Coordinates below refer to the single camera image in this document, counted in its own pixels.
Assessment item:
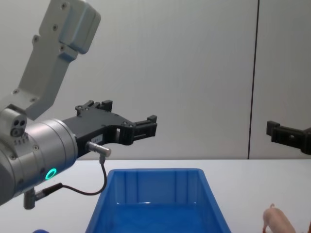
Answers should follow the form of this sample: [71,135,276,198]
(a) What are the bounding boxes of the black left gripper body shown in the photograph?
[61,110,135,160]

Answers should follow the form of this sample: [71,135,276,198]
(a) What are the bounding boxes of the pink toy pig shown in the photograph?
[260,203,296,233]

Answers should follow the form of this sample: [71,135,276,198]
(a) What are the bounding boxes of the blue plastic bin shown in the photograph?
[84,167,232,233]

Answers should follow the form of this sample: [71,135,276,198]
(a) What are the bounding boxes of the thin dark cable, silver plugs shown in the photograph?
[23,141,112,210]

